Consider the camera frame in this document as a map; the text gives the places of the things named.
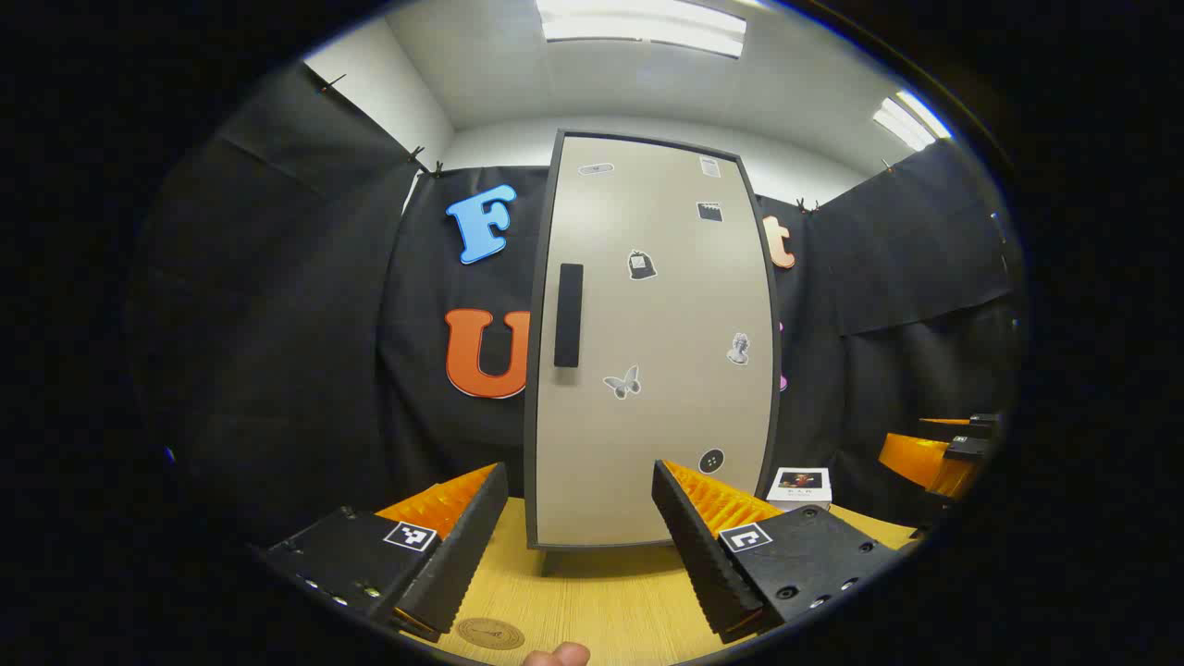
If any white picture-cover book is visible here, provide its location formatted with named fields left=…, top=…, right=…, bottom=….
left=766, top=466, right=833, bottom=510

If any black backdrop cloth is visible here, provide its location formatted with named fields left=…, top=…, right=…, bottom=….
left=129, top=60, right=1023, bottom=547

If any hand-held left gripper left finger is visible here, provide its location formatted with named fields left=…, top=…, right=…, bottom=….
left=259, top=461, right=512, bottom=644

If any small ceiling light panel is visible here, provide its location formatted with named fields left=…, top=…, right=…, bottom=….
left=871, top=88, right=954, bottom=152

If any dark grey cabinet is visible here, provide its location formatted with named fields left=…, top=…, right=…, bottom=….
left=523, top=128, right=785, bottom=576

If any long ceiling light panel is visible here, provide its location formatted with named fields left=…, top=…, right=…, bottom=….
left=535, top=0, right=748, bottom=58

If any round brown coaster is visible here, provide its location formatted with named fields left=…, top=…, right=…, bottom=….
left=456, top=617, right=526, bottom=651

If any beige cabinet door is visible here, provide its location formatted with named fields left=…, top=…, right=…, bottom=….
left=535, top=136, right=776, bottom=547

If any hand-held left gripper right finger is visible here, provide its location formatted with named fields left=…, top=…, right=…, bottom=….
left=651, top=459, right=903, bottom=646

